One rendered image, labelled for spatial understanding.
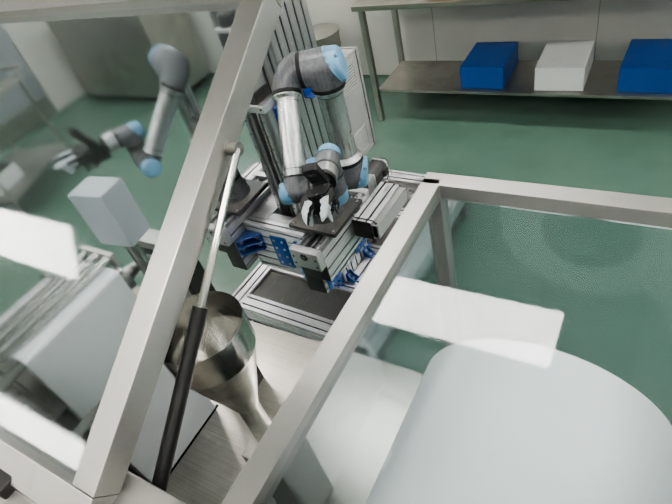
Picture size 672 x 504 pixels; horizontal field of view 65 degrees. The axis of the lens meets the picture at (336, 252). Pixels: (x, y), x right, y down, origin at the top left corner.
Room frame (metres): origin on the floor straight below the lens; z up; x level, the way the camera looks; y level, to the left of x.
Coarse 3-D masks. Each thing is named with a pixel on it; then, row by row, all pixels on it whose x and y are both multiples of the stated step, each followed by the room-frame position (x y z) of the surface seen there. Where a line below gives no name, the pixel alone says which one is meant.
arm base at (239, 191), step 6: (234, 180) 1.98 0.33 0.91; (240, 180) 2.00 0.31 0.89; (234, 186) 1.97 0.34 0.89; (240, 186) 1.98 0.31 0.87; (246, 186) 2.00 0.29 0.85; (222, 192) 1.97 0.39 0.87; (234, 192) 1.96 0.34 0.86; (240, 192) 1.97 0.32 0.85; (246, 192) 1.98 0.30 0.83; (234, 198) 1.95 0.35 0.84; (240, 198) 1.96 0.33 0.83
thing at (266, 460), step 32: (416, 192) 0.61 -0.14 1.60; (448, 192) 0.61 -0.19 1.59; (480, 192) 0.58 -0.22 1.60; (512, 192) 0.55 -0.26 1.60; (544, 192) 0.53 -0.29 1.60; (576, 192) 0.51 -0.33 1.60; (608, 192) 0.49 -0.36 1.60; (416, 224) 0.55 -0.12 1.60; (384, 256) 0.50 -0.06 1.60; (352, 320) 0.41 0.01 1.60; (320, 352) 0.38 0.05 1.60; (320, 384) 0.34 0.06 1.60; (288, 416) 0.31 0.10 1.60; (256, 448) 0.29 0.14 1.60; (288, 448) 0.28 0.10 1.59; (256, 480) 0.26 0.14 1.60
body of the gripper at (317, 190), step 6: (330, 174) 1.29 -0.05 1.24; (330, 180) 1.29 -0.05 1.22; (312, 186) 1.26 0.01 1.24; (318, 186) 1.24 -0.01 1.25; (324, 186) 1.22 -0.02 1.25; (330, 186) 1.23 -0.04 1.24; (306, 192) 1.23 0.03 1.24; (312, 192) 1.22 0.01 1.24; (318, 192) 1.21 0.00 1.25; (324, 192) 1.20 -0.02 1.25; (312, 198) 1.20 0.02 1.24; (318, 198) 1.20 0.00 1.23; (336, 198) 1.23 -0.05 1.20; (318, 204) 1.20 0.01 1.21; (336, 204) 1.21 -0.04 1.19; (318, 210) 1.21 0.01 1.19; (330, 210) 1.19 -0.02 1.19; (336, 210) 1.19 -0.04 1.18; (318, 216) 1.20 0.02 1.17
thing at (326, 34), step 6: (318, 24) 4.44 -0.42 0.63; (324, 24) 4.39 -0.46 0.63; (330, 24) 4.38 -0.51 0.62; (336, 24) 4.38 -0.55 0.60; (318, 30) 4.30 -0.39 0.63; (324, 30) 4.26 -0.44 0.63; (330, 30) 4.26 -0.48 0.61; (336, 30) 4.25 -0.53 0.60; (318, 36) 4.21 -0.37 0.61; (324, 36) 4.19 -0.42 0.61; (330, 36) 4.19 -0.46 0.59; (336, 36) 4.24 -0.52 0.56; (318, 42) 4.17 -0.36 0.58; (324, 42) 4.18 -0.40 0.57; (330, 42) 4.19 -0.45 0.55; (336, 42) 4.23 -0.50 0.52
